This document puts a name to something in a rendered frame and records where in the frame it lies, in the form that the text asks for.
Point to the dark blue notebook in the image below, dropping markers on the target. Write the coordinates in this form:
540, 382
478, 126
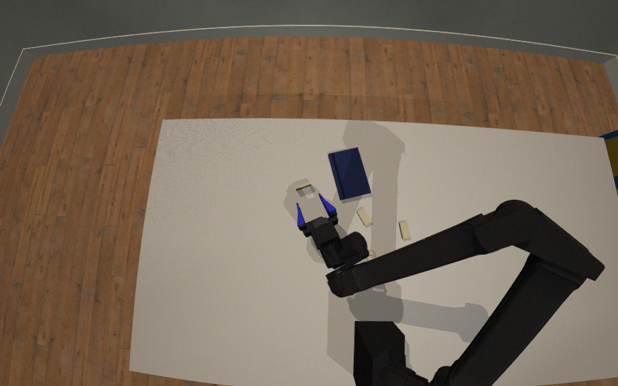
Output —
349, 173

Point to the beige rectangular tile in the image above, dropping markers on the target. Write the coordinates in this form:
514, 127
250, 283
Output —
364, 216

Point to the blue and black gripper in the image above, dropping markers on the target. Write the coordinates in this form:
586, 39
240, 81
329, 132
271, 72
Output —
307, 227

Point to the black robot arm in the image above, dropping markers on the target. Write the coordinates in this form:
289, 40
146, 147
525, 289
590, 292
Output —
556, 266

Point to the cream domino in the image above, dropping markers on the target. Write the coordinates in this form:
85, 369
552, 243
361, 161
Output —
404, 229
301, 186
371, 256

